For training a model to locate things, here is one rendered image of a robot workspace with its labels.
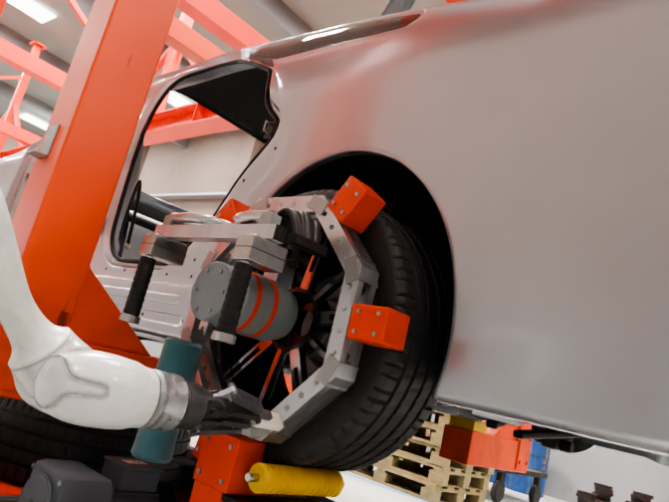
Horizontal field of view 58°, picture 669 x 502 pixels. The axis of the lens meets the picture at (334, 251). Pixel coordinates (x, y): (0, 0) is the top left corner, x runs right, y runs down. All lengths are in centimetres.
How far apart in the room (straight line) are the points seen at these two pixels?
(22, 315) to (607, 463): 873
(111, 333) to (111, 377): 79
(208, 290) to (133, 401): 43
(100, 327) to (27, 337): 65
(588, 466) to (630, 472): 52
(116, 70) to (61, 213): 40
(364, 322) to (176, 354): 44
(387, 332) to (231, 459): 44
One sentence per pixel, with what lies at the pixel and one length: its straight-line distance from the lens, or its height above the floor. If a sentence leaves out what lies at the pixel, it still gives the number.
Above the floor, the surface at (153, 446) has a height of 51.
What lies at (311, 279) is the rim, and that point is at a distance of 143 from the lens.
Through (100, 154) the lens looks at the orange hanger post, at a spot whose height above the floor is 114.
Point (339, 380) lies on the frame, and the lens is 119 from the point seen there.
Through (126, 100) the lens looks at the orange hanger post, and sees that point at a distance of 171.
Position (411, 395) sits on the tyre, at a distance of 131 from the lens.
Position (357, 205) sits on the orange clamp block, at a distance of 127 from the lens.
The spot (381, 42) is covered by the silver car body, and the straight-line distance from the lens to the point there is 174.
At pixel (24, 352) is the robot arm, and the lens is 103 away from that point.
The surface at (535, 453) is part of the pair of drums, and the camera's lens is 875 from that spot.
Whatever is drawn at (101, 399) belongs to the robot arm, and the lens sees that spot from 90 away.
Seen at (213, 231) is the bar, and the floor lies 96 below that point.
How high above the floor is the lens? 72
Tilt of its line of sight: 13 degrees up
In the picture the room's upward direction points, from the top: 14 degrees clockwise
